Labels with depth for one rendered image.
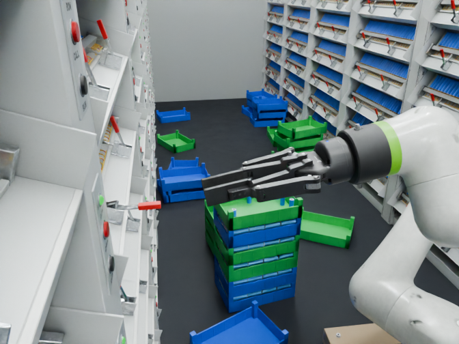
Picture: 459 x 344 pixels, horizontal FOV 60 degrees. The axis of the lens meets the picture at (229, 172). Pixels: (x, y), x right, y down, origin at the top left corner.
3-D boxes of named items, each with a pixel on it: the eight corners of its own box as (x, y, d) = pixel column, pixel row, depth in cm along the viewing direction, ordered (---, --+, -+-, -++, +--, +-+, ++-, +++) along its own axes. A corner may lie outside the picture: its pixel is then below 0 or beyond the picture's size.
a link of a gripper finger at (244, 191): (259, 190, 63) (265, 198, 60) (229, 197, 62) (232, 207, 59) (258, 181, 62) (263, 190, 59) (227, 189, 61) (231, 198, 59)
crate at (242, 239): (278, 210, 175) (279, 194, 171) (300, 234, 157) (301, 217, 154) (213, 222, 166) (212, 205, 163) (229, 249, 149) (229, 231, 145)
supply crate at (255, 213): (279, 194, 171) (280, 177, 168) (301, 217, 154) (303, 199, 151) (212, 205, 163) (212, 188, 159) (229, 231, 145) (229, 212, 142)
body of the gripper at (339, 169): (356, 189, 63) (301, 203, 62) (334, 168, 71) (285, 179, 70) (355, 147, 60) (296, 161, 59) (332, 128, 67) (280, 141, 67)
